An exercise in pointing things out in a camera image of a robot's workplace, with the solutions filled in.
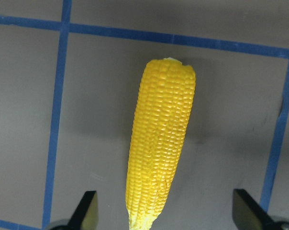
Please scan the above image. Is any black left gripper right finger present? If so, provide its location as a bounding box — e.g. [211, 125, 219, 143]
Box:
[232, 189, 289, 230]

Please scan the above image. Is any yellow corn cob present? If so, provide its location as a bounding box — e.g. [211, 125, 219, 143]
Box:
[125, 57, 196, 230]

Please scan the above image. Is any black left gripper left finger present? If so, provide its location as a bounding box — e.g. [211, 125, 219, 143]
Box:
[44, 191, 99, 230]

